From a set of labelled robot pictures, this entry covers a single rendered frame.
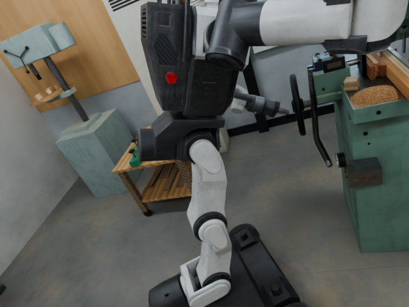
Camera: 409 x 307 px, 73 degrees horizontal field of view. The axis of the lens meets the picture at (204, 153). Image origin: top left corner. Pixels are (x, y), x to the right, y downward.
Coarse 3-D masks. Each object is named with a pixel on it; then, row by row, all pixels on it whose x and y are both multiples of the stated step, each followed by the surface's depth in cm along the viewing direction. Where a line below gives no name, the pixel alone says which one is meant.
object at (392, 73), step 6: (390, 66) 100; (390, 72) 99; (396, 72) 95; (390, 78) 100; (396, 78) 94; (402, 78) 91; (396, 84) 95; (402, 84) 89; (408, 84) 87; (402, 90) 90; (408, 90) 85; (408, 96) 86
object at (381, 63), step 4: (376, 56) 110; (380, 60) 105; (380, 64) 103; (384, 64) 102; (380, 68) 102; (384, 68) 102; (380, 72) 103; (384, 72) 103; (380, 76) 104; (384, 76) 104
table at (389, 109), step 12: (360, 72) 113; (360, 84) 105; (372, 84) 102; (384, 84) 99; (324, 96) 114; (336, 96) 113; (348, 96) 101; (348, 108) 102; (360, 108) 92; (372, 108) 92; (384, 108) 91; (396, 108) 90; (408, 108) 89; (360, 120) 95; (372, 120) 94
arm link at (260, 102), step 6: (258, 96) 139; (258, 102) 137; (264, 102) 139; (270, 102) 137; (276, 102) 135; (258, 108) 138; (264, 108) 139; (270, 108) 137; (276, 108) 135; (264, 114) 144; (270, 114) 142
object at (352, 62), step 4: (360, 56) 108; (364, 56) 106; (348, 60) 112; (352, 60) 111; (356, 60) 111; (360, 60) 109; (364, 60) 107; (348, 64) 112; (352, 64) 112; (356, 64) 111; (360, 64) 110; (364, 64) 108; (360, 68) 112; (364, 68) 108; (364, 72) 109
